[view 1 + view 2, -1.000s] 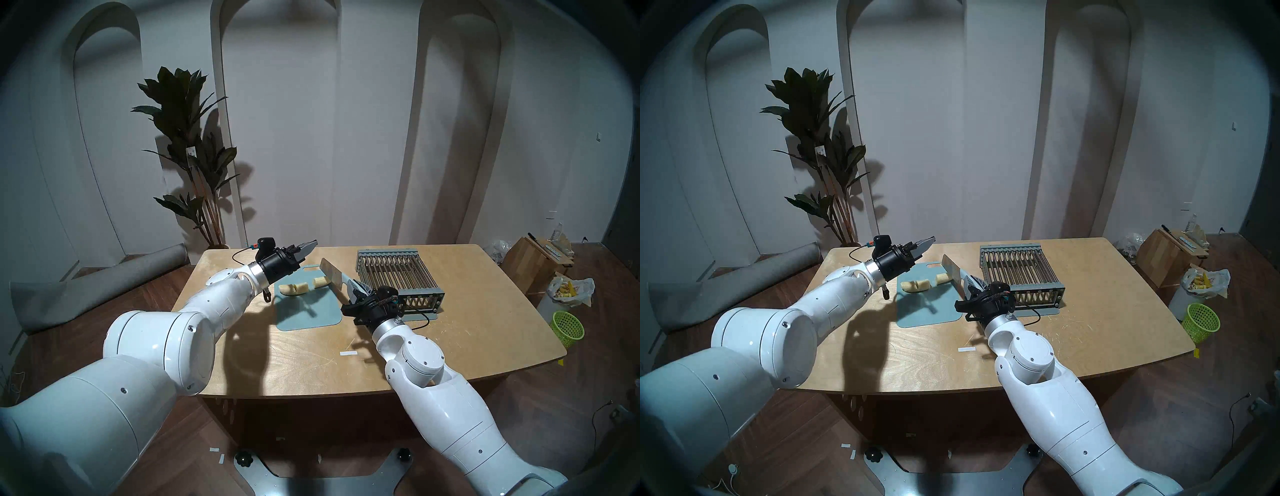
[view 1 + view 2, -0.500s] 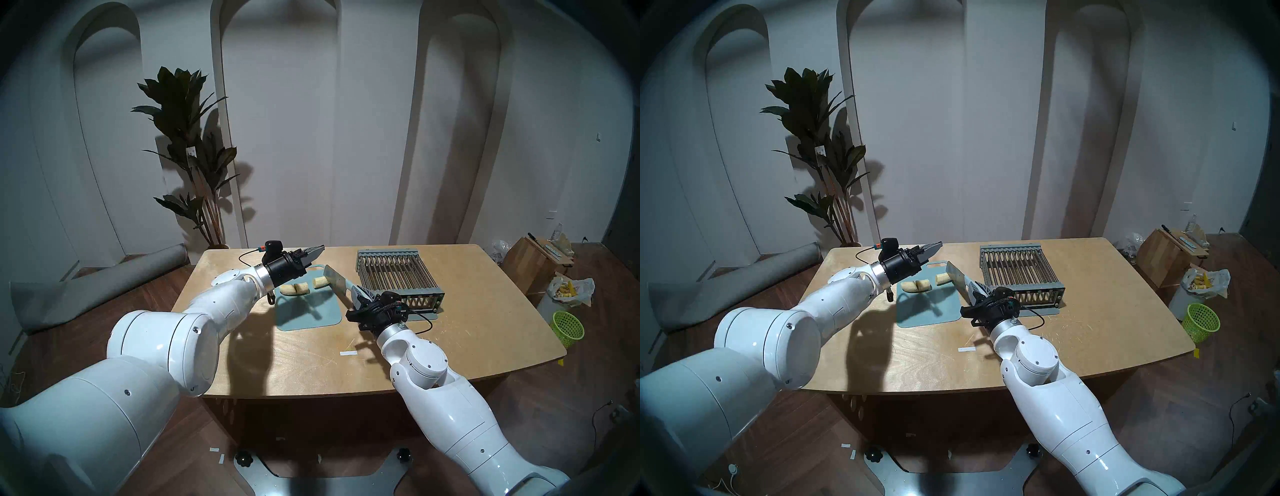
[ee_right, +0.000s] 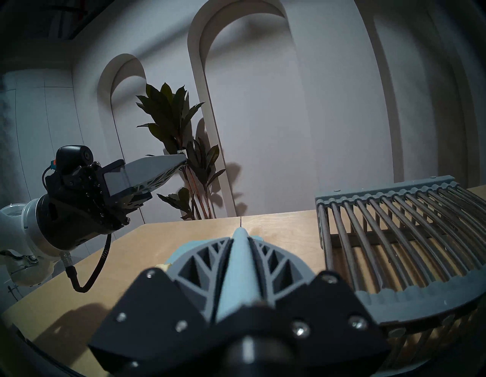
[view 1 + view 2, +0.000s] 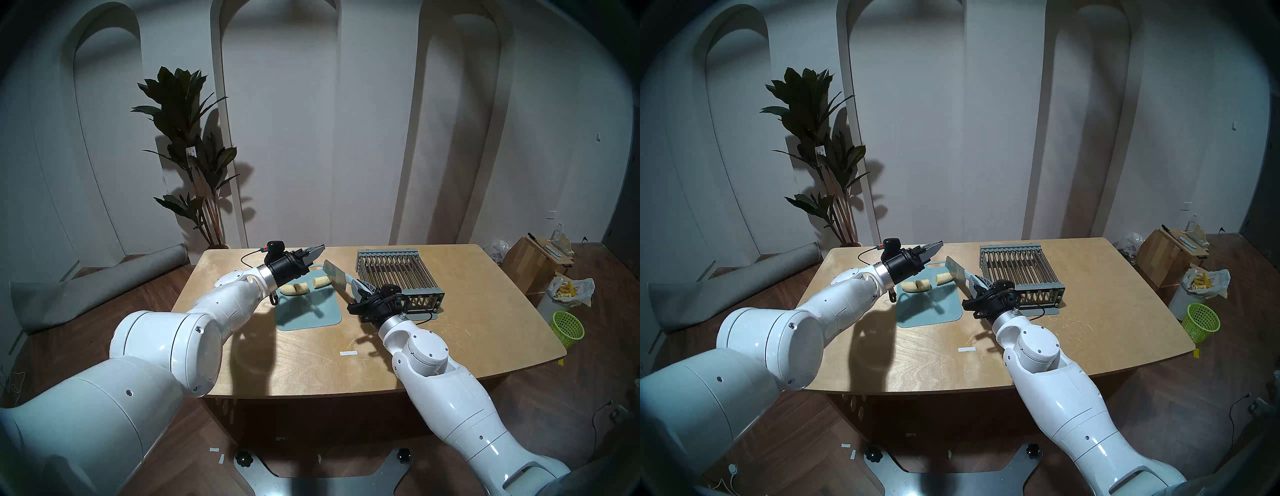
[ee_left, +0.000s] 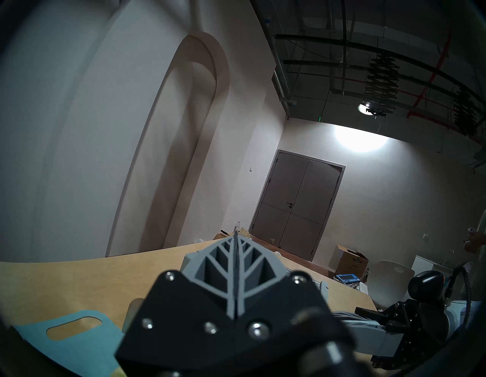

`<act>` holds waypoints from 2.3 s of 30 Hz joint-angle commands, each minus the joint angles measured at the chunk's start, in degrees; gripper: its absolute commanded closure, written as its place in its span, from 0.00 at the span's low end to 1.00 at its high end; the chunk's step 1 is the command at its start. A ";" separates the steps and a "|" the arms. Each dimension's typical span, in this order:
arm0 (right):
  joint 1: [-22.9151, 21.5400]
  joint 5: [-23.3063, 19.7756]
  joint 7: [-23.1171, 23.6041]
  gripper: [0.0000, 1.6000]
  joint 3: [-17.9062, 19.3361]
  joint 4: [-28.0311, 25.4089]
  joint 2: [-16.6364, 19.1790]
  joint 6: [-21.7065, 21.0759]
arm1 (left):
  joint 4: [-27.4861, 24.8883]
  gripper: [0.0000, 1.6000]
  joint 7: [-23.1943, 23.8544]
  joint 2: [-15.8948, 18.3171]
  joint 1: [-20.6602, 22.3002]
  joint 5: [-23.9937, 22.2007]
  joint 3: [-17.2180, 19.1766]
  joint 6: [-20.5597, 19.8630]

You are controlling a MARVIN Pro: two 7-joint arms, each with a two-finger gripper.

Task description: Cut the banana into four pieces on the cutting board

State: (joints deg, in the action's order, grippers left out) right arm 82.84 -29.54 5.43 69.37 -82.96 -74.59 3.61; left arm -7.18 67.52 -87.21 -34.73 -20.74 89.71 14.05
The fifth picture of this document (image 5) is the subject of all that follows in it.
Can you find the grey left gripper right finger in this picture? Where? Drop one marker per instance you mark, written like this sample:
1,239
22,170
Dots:
260,273

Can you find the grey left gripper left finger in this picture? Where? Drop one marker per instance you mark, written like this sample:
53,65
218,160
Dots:
212,271

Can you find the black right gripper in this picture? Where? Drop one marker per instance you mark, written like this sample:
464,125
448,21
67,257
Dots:
414,327

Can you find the peeled banana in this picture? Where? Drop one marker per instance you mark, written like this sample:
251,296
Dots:
133,313

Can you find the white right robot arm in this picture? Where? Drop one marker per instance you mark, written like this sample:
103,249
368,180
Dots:
457,313

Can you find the blue cutting board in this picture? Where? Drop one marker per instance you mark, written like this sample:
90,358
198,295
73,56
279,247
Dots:
76,353

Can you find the grey dish rack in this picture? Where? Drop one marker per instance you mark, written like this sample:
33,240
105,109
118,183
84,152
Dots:
188,262

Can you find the white chair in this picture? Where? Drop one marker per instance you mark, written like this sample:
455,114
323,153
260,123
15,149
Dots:
391,283

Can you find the cardboard box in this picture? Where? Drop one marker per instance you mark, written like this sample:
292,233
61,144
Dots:
349,262

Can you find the grey double door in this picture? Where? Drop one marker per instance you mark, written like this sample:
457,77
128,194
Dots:
300,201

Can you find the white cabinet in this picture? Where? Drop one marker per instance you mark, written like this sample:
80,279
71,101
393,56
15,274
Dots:
429,266

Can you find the person in white shirt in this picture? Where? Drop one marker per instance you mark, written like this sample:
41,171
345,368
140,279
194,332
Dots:
476,241

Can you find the round ceiling lamp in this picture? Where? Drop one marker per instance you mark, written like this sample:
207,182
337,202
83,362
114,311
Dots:
370,108

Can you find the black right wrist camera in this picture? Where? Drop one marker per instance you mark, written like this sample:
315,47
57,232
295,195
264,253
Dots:
427,287

